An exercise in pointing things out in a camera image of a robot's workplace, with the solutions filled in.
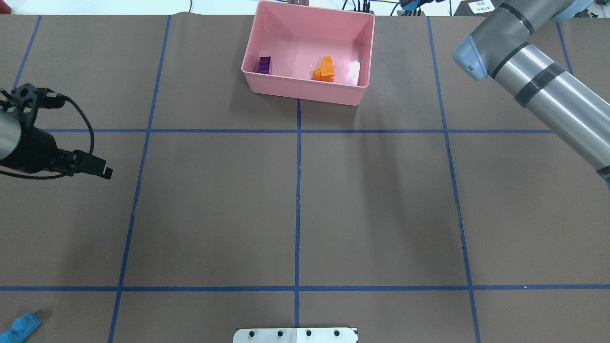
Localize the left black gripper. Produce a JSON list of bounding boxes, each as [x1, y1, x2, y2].
[[10, 127, 113, 180]]

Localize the blue block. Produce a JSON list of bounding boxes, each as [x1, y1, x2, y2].
[[0, 313, 41, 343]]

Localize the purple block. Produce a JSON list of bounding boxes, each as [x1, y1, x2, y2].
[[256, 56, 272, 75]]

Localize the pink plastic box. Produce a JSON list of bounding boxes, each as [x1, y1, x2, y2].
[[241, 0, 376, 106]]

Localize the orange block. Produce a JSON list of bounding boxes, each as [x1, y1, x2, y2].
[[312, 56, 335, 82]]

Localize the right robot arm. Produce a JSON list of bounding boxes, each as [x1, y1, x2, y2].
[[453, 0, 610, 182]]

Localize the white label in box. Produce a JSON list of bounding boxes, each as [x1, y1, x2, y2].
[[346, 61, 360, 86]]

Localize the blue tape line lengthwise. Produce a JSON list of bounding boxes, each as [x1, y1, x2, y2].
[[294, 99, 302, 328]]

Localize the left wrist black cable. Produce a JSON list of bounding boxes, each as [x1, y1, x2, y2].
[[0, 93, 95, 180]]

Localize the white camera stand base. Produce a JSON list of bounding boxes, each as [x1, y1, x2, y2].
[[233, 327, 359, 343]]

